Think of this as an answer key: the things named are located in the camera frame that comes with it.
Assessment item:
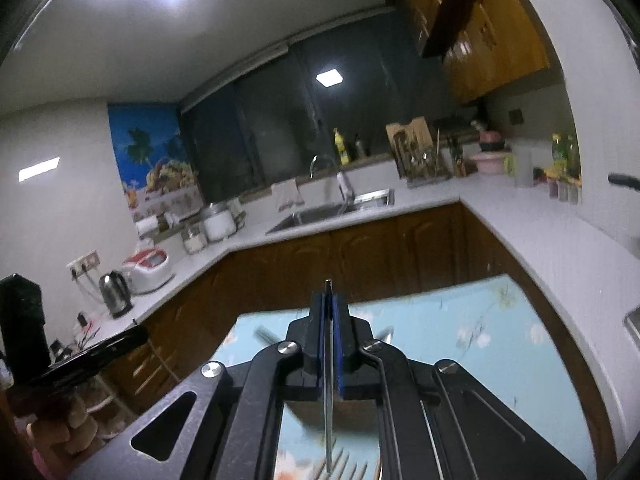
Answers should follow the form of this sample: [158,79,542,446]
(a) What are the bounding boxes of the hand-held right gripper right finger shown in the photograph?
[331,292,588,480]

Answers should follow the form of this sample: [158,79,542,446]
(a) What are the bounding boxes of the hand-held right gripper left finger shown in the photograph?
[67,290,328,480]

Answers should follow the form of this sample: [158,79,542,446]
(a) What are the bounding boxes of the metal chopstick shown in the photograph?
[323,279,335,473]

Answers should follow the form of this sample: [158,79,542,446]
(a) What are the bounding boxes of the person's left hand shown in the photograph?
[25,392,101,466]

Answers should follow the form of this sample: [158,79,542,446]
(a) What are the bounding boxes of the steel electric kettle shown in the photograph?
[98,270,135,320]

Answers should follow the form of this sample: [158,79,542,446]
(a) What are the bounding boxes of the light blue floral tablecloth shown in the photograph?
[207,274,596,480]

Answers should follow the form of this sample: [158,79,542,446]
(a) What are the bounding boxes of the pile of wooden chopsticks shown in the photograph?
[300,452,373,480]

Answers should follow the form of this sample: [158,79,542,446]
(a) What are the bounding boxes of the steel kitchen sink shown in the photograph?
[266,189,396,236]

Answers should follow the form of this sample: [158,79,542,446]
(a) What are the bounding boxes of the red and white rice cooker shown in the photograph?
[122,247,176,295]

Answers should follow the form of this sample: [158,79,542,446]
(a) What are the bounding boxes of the white dish towel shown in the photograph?
[271,178,306,211]

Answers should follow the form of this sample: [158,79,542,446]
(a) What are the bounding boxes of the white pot with lid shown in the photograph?
[200,202,237,242]

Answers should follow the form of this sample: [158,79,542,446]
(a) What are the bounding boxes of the glass storage jar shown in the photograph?
[182,225,208,255]

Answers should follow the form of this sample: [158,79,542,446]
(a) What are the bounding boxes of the metal kitchen faucet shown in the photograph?
[309,155,356,216]

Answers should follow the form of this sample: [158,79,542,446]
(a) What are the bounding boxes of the yellow dish soap bottle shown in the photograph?
[332,127,351,166]

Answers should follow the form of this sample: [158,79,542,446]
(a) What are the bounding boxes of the metal dish rack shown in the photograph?
[395,132,451,184]

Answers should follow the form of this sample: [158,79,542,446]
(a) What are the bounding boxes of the wooden knife block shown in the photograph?
[447,135,471,178]

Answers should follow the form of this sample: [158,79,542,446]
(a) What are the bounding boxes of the wooden cutting board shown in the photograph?
[385,116,433,161]

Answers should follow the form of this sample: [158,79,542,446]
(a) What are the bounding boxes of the dark kitchen window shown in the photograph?
[177,7,451,206]

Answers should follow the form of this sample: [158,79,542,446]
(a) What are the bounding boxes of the pink plastic basin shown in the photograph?
[467,152,511,176]

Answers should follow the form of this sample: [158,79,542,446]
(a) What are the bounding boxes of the pink pot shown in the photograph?
[472,120,506,153]

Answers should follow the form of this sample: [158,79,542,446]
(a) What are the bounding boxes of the white plastic container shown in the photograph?
[512,142,537,188]

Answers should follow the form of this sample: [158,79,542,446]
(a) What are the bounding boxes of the yellow cooking oil bottle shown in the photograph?
[550,133,566,176]

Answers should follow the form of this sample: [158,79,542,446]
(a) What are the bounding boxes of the green cooking oil bottle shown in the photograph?
[564,135,581,178]

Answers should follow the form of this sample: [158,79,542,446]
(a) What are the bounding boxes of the wooden upper cabinets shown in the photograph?
[395,0,551,106]

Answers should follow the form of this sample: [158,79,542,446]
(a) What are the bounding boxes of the white wall socket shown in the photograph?
[66,250,101,278]

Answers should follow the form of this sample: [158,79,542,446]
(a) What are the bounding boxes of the white wire rack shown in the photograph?
[75,372,138,456]

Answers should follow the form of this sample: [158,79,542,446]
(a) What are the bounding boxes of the beach wall poster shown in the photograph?
[107,103,201,223]

